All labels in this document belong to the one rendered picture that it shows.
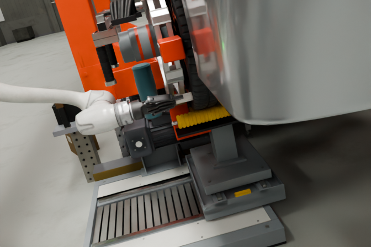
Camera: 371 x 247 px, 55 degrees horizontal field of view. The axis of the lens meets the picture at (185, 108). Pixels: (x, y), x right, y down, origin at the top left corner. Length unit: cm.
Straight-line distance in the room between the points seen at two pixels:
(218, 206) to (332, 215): 49
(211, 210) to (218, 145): 29
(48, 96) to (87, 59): 59
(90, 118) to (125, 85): 70
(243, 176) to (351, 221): 47
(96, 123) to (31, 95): 26
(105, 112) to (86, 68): 69
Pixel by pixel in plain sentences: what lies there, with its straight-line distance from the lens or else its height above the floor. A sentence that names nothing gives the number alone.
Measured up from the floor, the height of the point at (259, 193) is 16.
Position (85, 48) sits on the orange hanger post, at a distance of 197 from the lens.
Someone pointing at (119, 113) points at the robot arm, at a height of 66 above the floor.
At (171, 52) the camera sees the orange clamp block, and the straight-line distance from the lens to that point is 116.
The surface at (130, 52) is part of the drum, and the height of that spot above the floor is 84.
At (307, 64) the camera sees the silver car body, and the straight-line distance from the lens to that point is 62.
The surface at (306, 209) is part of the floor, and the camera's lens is 172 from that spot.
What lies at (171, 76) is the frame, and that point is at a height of 75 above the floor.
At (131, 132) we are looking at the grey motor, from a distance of 185.
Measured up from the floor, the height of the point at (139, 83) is 66.
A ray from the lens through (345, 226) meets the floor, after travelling 164.
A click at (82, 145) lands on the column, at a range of 227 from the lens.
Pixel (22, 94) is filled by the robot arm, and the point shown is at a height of 80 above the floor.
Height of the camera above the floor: 105
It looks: 19 degrees down
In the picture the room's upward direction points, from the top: 13 degrees counter-clockwise
